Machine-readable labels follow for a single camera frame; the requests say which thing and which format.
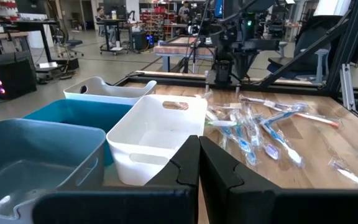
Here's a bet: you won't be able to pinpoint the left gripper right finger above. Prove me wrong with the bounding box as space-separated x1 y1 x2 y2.
199 136 358 224

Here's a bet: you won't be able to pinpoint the person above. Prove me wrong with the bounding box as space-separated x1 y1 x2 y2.
96 6 118 45
178 0 191 23

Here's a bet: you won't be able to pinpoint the black computer tower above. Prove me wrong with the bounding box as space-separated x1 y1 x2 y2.
0 58 37 100

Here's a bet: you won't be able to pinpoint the black wheeled desk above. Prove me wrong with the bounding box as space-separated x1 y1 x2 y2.
96 18 146 56

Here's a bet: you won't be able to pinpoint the translucent cream plastic bin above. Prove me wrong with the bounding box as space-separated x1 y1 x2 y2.
63 76 157 106

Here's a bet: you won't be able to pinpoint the grey desk wooden top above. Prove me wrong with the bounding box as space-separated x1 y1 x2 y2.
0 26 32 63

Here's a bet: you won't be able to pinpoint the white plastic handled bin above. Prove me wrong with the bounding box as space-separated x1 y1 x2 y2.
106 94 208 187

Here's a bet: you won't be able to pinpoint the green wrapped toothbrush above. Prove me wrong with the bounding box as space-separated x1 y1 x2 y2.
204 119 239 128

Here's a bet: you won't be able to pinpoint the blue toothbrush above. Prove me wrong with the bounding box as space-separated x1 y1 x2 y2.
221 124 258 166
259 105 309 126
244 105 263 147
258 119 305 168

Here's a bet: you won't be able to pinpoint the grey plastic bin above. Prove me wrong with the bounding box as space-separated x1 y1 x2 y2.
0 118 107 224

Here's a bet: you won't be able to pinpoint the black office chair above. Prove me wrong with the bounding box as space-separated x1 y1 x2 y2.
267 17 332 78

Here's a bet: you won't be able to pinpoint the teal plastic bin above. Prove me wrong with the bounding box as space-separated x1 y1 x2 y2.
23 98 133 166

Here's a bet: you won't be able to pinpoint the dark swivel chair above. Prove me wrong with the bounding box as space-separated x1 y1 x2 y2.
54 27 85 59

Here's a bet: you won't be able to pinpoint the aluminium bracket strip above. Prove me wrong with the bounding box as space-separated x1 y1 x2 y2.
339 63 357 111

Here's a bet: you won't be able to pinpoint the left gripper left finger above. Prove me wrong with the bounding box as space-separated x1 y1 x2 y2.
32 134 201 224

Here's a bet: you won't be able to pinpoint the black standing desk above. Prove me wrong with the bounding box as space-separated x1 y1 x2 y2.
13 18 80 73

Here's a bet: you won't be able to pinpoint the wooden workbench blue legs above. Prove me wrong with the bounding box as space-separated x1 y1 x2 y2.
153 35 217 73

